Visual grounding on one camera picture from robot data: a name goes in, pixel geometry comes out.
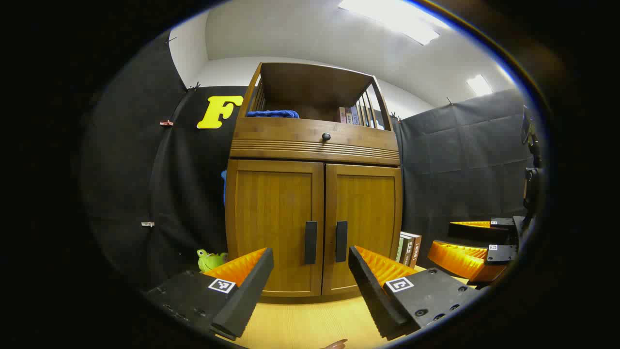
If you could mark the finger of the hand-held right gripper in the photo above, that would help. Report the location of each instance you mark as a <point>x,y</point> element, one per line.
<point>501,253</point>
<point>477,231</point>

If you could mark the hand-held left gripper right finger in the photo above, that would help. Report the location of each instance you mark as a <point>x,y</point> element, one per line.
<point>370,295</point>

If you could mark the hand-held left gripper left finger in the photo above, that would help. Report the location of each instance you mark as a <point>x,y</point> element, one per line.
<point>249,295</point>

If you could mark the wooden cabinet door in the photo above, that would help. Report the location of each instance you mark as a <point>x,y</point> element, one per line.
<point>370,213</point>
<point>271,223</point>

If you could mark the wooden double-door shoe cabinet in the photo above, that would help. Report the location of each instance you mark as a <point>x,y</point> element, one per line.
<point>310,82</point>

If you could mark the green frog toy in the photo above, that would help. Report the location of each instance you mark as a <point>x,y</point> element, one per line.
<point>208,261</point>

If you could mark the green spine book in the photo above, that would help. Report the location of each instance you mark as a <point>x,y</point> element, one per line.
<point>400,249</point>

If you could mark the blue object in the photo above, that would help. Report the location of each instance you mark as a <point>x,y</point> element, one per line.
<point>224,186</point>

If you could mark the small ceiling light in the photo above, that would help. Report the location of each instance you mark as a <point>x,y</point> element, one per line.
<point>479,85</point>

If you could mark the dark book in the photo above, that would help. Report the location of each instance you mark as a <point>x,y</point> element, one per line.
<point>348,116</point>

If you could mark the pink book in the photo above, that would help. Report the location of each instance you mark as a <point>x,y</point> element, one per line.
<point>342,115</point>

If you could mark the blue towel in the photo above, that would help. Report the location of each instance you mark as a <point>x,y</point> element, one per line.
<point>271,114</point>

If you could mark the large ceiling light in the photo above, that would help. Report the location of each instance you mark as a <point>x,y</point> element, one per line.
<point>392,17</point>

